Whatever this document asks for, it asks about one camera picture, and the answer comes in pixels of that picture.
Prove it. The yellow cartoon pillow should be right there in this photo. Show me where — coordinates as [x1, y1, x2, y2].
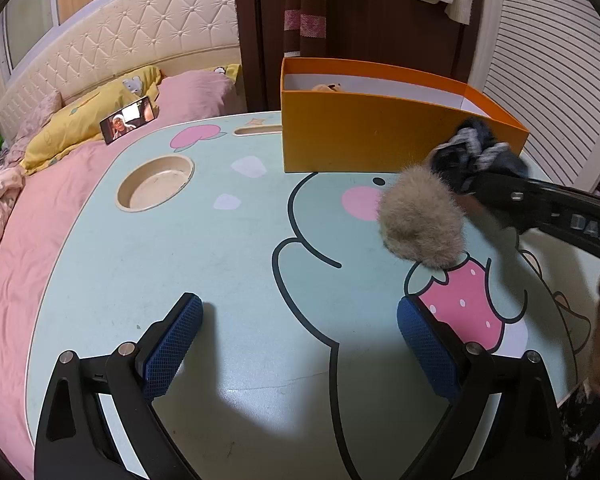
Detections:
[20, 64, 242, 173]

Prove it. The cartoon printed lap table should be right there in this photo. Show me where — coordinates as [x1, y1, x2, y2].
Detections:
[25, 109, 593, 480]

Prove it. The pink blanket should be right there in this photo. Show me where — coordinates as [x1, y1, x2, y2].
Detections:
[0, 71, 238, 478]

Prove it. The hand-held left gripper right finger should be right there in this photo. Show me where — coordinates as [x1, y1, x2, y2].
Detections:
[396, 295, 567, 480]

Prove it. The cream tufted headboard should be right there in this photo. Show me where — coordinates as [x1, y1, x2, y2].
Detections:
[0, 0, 241, 126]

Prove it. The dark patterned clothing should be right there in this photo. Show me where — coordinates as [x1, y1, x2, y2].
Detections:
[560, 385, 600, 480]

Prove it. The floral pink quilt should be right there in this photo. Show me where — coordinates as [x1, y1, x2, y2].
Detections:
[0, 92, 63, 311]

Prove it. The white louvered wardrobe door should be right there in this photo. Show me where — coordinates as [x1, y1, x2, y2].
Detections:
[467, 0, 600, 196]

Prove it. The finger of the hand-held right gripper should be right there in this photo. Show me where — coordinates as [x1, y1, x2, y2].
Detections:
[472, 170, 556, 233]

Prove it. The dark grey cloth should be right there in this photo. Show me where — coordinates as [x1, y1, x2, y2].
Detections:
[427, 116, 528, 196]

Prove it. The brown pink striped scarf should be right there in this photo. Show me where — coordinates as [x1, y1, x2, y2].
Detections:
[283, 0, 328, 58]

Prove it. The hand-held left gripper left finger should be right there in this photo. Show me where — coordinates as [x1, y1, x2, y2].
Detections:
[34, 292, 204, 480]

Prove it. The beige fur pompom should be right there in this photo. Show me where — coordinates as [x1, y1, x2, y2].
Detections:
[377, 165, 468, 266]

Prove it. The orange cardboard box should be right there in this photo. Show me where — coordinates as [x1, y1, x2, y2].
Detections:
[280, 56, 530, 175]

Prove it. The smartphone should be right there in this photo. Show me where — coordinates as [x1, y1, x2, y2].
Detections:
[100, 96, 157, 146]

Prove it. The dark brown wooden door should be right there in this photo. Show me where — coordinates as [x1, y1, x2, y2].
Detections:
[234, 0, 506, 111]

